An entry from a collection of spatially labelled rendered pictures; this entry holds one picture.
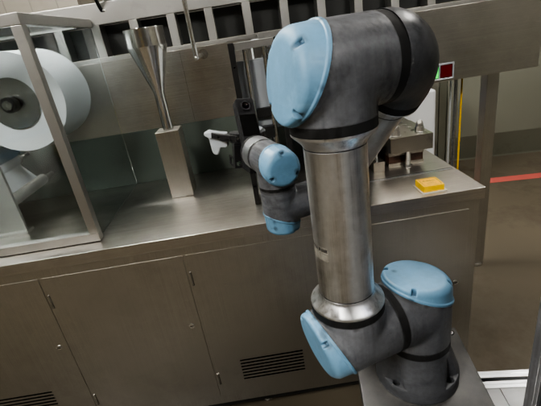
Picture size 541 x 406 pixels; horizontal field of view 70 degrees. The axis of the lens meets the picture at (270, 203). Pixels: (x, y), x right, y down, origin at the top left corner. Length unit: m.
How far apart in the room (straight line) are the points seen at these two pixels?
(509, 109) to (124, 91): 3.54
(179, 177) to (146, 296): 0.47
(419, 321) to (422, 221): 0.76
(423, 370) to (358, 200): 0.37
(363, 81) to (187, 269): 1.04
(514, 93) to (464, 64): 2.41
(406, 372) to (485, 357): 1.33
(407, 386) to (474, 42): 1.55
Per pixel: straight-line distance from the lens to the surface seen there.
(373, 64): 0.48
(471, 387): 0.87
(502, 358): 2.11
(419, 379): 0.79
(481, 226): 2.54
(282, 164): 0.74
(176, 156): 1.56
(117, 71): 1.82
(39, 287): 1.56
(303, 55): 0.44
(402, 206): 1.34
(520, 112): 4.46
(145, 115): 1.82
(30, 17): 1.38
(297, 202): 0.80
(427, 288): 0.69
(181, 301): 1.46
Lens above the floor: 1.46
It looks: 24 degrees down
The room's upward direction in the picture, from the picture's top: 9 degrees counter-clockwise
